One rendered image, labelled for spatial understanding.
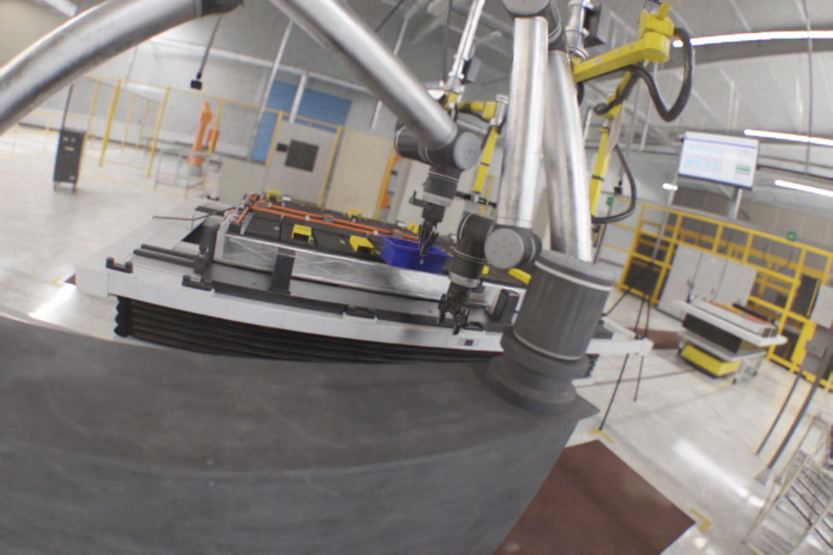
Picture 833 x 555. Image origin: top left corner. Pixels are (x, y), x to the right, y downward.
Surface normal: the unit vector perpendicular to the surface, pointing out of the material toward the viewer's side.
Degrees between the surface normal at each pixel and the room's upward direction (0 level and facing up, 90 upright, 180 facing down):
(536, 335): 90
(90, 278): 90
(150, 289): 90
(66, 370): 0
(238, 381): 0
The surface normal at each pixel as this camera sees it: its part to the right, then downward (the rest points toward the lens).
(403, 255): 0.31, 0.33
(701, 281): -0.90, -0.19
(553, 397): 0.29, -0.80
